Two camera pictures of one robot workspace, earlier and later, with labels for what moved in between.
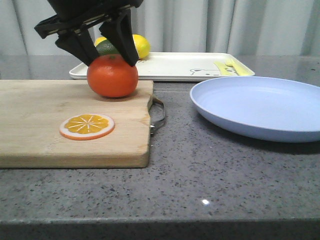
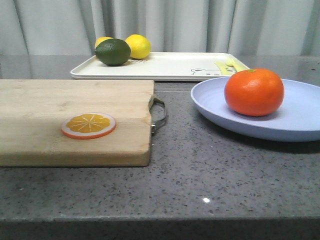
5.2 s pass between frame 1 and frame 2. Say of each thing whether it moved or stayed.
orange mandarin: moved
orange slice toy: stayed
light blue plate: stayed
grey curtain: stayed
